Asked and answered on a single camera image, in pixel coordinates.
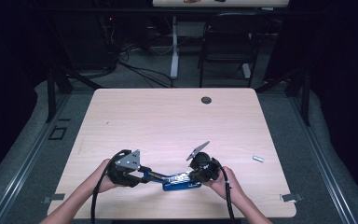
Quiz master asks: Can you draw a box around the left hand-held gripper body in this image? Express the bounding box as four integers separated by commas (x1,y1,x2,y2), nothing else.
106,148,146,189

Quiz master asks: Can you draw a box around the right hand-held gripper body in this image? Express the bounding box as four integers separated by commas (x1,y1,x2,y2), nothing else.
185,140,222,183

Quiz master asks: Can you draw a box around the blue stapler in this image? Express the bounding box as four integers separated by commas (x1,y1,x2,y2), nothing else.
142,169,204,192

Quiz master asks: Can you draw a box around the person's right hand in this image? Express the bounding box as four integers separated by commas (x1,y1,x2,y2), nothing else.
202,165,247,203

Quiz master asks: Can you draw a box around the person's left hand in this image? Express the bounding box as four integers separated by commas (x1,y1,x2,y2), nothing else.
85,158,119,194

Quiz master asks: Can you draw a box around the grey tape strip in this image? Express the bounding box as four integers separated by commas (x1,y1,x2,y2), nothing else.
279,192,304,203
41,193,66,205

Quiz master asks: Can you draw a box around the black metal stand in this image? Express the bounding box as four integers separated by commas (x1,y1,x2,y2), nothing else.
255,69,312,127
45,66,104,124

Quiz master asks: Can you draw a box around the short white table foot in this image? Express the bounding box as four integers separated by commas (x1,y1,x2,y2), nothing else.
241,63,252,79

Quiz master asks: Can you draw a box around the white table leg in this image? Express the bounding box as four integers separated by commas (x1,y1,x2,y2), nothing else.
170,15,180,80

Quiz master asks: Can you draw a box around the dark box with red light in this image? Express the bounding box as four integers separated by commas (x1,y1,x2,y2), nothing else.
69,13,117,71

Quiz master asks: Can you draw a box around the black chair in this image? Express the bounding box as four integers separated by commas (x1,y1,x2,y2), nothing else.
198,12,270,89

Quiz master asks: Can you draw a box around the light wooden table top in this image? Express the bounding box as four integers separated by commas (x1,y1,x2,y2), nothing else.
152,0,289,8

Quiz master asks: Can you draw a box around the right hand-held gripper black cable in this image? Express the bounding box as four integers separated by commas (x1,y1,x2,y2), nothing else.
210,157,236,224

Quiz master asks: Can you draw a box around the hand-held gripper black cable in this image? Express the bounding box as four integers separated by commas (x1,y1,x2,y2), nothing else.
210,157,236,224
89,148,132,224

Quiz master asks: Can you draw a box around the left hand-held gripper black cable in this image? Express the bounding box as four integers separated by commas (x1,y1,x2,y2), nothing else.
89,148,132,224

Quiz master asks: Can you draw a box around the bundle of black floor cables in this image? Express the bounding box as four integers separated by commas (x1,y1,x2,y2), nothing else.
99,43,175,89

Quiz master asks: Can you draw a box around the aluminium floor rail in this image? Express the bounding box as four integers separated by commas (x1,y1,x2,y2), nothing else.
0,92,73,224
288,95,358,224

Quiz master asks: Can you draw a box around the black horizontal frame bar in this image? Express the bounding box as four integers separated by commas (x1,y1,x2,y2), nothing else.
36,7,324,17

